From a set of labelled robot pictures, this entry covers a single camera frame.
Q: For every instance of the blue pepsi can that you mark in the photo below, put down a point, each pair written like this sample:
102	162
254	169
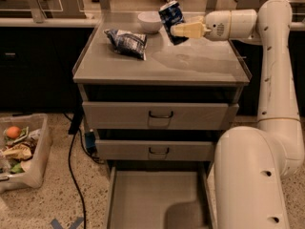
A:
171	15

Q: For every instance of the blue chip bag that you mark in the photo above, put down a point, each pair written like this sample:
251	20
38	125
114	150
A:
128	43

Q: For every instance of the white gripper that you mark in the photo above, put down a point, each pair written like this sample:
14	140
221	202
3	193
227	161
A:
218	26

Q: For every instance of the grey middle drawer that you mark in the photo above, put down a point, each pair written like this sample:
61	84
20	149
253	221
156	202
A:
155	150

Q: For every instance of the grey bottom drawer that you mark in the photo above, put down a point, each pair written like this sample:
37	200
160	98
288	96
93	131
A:
159	200

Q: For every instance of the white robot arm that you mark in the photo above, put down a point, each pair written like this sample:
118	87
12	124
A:
250	163

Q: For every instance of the clear plastic bin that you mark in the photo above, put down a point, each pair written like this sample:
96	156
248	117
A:
35	133

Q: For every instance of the grey drawer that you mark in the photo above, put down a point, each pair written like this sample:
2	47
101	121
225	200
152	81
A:
155	150
163	116
159	200

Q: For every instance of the white ceramic bowl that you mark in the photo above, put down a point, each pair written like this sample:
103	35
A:
149	21

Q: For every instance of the grey drawer cabinet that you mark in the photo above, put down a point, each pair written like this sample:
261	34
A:
196	71

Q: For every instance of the blue power adapter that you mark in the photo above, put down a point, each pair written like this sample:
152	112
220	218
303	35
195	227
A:
90	142

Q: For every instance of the grey top drawer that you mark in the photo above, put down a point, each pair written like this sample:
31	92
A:
163	116

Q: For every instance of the green item in bin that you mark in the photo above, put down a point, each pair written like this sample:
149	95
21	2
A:
17	169

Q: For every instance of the crumpled snack wrapper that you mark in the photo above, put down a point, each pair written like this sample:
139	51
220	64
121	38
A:
20	151

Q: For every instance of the orange fruit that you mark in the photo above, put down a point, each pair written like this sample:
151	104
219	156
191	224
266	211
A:
13	132

